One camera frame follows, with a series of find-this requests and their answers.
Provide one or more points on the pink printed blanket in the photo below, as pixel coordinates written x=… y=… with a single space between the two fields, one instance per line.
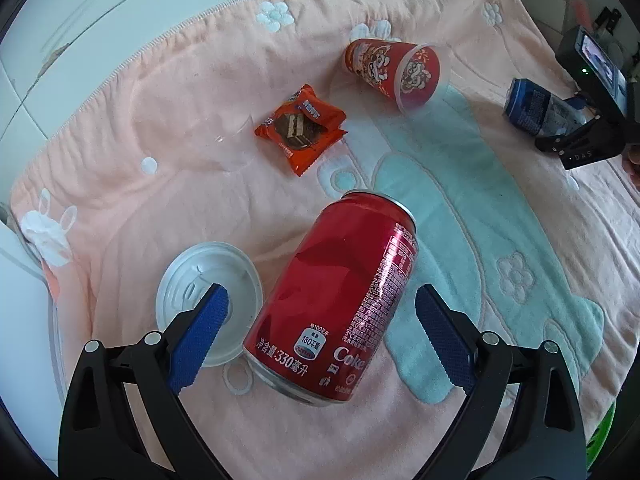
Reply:
x=150 y=210

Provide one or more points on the blue drink can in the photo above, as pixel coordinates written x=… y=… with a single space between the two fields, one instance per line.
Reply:
x=530 y=105

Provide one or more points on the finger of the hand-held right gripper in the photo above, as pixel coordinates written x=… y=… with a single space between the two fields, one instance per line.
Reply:
x=580 y=102
x=565 y=140

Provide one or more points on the red printed plastic cup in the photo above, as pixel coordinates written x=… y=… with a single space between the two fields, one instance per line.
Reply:
x=380 y=67

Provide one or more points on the person's right hand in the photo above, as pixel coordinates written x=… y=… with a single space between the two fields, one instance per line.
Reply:
x=635 y=165

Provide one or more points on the clear plastic cup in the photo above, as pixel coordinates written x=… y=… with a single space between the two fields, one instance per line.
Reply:
x=225 y=155

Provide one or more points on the red drink can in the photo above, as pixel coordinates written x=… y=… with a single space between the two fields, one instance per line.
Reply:
x=340 y=285

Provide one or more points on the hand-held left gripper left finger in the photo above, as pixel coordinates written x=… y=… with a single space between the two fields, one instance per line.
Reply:
x=197 y=340

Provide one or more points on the white plastic cup lid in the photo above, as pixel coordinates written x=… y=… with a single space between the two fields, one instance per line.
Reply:
x=195 y=265

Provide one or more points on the orange snack packet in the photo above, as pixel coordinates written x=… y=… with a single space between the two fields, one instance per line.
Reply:
x=300 y=127

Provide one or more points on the green mesh wastebasket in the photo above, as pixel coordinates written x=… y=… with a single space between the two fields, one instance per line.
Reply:
x=602 y=435

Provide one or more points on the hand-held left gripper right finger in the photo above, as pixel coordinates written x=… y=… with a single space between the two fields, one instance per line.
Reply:
x=445 y=340

